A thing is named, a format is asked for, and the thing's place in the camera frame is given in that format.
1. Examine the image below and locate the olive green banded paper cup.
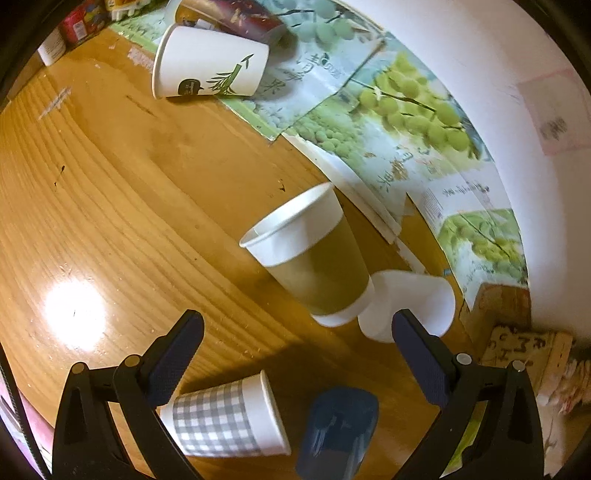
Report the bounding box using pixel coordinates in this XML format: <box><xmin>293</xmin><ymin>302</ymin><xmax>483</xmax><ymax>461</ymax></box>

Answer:
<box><xmin>239</xmin><ymin>182</ymin><xmax>375</xmax><ymax>328</ymax></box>

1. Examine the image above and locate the grey checkered paper cup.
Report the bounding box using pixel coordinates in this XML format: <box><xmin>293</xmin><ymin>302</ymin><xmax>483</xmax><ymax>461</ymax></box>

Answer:
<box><xmin>159</xmin><ymin>372</ymin><xmax>291</xmax><ymax>458</ymax></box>

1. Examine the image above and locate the plain white paper cup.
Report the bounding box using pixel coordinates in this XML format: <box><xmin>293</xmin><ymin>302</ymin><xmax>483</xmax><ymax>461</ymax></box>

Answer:
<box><xmin>358</xmin><ymin>270</ymin><xmax>456</xmax><ymax>343</ymax></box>

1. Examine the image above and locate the blue plastic cup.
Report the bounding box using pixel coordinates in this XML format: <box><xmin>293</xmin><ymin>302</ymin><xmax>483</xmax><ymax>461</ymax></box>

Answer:
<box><xmin>295</xmin><ymin>387</ymin><xmax>379</xmax><ymax>480</ymax></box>

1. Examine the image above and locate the white cup with leaf print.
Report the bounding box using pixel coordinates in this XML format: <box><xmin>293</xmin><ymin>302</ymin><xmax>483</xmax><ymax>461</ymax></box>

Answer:
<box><xmin>151</xmin><ymin>24</ymin><xmax>270</xmax><ymax>99</ymax></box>

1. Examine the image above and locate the dark maroon cup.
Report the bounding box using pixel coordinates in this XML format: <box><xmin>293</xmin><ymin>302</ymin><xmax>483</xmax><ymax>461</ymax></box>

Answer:
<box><xmin>165</xmin><ymin>0</ymin><xmax>287</xmax><ymax>46</ymax></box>

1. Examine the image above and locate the green fruit print cardboard sheet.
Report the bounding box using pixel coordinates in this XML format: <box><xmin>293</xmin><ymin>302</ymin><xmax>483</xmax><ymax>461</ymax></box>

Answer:
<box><xmin>112</xmin><ymin>1</ymin><xmax>529</xmax><ymax>304</ymax></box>

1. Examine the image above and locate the white container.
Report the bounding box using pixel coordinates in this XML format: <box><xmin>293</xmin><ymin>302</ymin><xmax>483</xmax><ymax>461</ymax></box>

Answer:
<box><xmin>37</xmin><ymin>27</ymin><xmax>66</xmax><ymax>67</ymax></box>

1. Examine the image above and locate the red can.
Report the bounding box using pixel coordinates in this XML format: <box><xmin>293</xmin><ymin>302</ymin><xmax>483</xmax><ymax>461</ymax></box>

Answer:
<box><xmin>59</xmin><ymin>0</ymin><xmax>107</xmax><ymax>47</ymax></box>

